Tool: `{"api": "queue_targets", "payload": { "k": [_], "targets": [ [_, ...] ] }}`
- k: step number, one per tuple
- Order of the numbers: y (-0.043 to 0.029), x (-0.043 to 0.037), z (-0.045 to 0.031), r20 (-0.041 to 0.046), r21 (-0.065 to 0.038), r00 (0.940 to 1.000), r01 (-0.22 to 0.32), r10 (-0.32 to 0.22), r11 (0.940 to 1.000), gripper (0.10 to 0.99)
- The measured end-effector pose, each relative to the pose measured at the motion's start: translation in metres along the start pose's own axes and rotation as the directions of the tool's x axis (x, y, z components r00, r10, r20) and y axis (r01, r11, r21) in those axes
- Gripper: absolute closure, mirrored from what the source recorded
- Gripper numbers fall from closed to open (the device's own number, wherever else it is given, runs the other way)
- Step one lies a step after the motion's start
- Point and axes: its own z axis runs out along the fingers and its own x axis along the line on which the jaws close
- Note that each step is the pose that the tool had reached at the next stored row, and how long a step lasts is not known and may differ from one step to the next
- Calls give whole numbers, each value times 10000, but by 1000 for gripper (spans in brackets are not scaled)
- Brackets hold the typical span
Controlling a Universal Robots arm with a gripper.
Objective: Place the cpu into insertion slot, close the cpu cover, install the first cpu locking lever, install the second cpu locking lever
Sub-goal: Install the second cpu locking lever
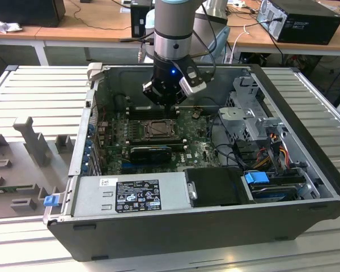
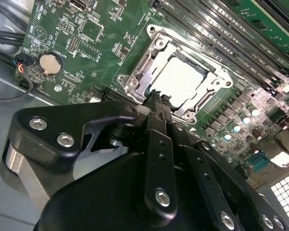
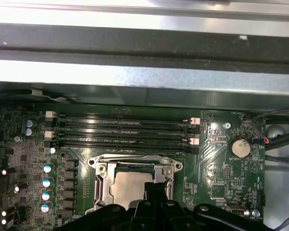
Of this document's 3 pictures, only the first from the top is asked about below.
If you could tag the wooden desk with white frame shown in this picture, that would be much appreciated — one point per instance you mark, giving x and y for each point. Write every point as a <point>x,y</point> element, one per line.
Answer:
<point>258,39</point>
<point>73,31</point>

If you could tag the black RAM slot row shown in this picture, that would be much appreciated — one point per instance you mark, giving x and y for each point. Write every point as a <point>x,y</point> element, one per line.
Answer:
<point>156,143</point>
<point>147,113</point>

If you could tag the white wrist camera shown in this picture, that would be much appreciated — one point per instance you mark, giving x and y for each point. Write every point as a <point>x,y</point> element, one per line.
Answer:
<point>191,85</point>

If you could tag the large black box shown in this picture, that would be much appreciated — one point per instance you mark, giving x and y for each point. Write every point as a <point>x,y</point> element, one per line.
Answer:
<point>25,11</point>

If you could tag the green motherboard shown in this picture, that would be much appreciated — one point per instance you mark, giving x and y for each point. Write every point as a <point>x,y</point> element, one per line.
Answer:
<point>198,141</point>

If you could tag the silver CPU plate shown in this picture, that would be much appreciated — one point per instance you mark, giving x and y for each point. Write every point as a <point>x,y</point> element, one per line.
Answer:
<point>160,128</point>

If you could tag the grey power supply unit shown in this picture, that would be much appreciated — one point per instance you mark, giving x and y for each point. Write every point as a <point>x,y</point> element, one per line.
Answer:
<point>88,195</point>

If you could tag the blue case latch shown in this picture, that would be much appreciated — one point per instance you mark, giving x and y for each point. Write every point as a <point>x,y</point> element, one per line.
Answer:
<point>51,201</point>

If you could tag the grey parts rack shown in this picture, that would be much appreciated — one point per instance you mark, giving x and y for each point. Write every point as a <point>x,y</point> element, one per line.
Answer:
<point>25,170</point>

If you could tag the crumpled white paper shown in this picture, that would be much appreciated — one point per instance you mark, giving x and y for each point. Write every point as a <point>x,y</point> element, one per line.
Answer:
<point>5,27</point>

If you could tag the small black computer tower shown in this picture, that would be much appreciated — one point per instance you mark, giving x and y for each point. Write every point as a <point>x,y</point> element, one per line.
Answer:
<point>137,22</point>

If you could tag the black graphics card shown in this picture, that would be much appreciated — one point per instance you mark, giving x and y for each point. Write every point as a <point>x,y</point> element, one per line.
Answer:
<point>150,156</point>

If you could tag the hard disk in blue carrier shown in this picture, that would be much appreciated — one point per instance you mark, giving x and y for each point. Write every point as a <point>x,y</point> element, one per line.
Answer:
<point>256,180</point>

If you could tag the pale blue teach pendant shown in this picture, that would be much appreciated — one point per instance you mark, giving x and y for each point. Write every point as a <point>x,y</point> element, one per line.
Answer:
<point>221,45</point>

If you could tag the black desktop computer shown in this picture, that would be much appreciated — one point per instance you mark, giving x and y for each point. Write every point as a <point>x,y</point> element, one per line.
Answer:
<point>309,25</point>

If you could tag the silver metal drive cage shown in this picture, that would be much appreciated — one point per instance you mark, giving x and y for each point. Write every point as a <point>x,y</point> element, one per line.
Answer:
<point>235,116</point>

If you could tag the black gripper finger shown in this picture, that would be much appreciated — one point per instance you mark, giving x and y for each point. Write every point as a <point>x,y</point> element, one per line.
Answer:
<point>151,92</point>
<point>180,96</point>

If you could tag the black open PC case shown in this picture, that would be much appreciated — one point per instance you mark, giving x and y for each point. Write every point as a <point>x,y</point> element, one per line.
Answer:
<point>187,238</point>

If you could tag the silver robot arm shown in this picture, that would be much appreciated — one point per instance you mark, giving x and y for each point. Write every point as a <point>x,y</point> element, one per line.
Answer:
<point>173,25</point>

